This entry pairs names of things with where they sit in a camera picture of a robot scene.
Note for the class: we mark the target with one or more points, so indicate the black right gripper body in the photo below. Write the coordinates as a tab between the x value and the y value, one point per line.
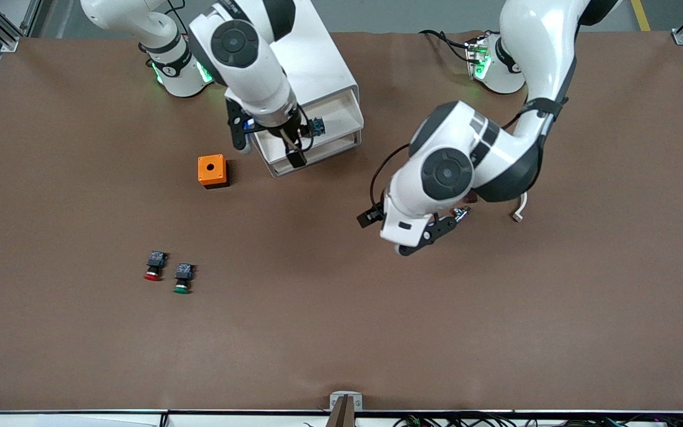
287	133

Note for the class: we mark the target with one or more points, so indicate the grey mount bracket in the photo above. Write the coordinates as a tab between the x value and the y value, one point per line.
334	402

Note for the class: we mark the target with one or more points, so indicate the orange button box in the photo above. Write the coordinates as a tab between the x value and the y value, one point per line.
205	172

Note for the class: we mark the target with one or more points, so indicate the white table edge rail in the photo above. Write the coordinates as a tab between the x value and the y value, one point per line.
80	420

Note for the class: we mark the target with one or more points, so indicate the green push button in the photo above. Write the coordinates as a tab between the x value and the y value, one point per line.
184	271

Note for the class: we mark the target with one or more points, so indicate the silver metal switch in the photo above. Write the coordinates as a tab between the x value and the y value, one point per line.
462	212

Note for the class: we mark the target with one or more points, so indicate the white curved plastic arc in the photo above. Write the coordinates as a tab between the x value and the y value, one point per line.
519	210

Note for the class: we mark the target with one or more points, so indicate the yellow push button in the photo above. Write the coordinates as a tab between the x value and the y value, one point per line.
317	126

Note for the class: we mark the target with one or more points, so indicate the red push button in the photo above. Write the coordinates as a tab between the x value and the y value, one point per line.
156	260

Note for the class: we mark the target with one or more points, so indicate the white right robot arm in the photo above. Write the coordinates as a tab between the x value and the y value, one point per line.
246	71

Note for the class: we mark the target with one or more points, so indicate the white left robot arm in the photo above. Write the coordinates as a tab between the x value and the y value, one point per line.
525	59

